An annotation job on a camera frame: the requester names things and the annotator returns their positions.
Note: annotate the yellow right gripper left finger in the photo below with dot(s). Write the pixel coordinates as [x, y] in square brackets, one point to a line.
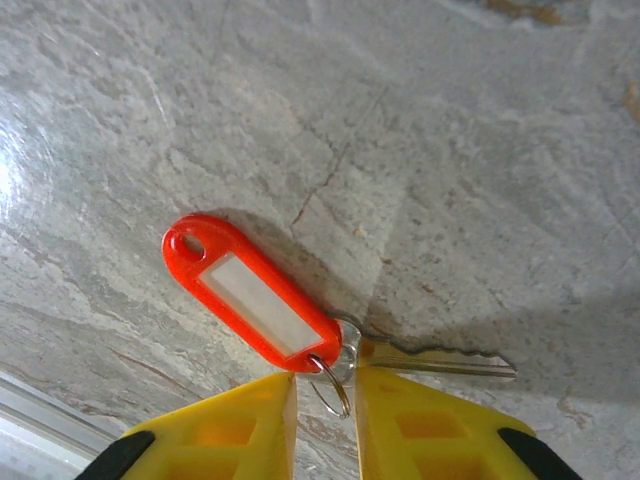
[225, 440]

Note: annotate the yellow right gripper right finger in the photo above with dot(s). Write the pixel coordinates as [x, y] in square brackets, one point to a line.
[425, 440]

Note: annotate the silver key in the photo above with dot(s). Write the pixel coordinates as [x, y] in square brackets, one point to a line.
[450, 367]

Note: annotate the red key tag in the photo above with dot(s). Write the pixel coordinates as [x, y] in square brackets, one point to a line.
[260, 305]

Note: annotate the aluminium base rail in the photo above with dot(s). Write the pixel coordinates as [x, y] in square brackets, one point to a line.
[30, 430]

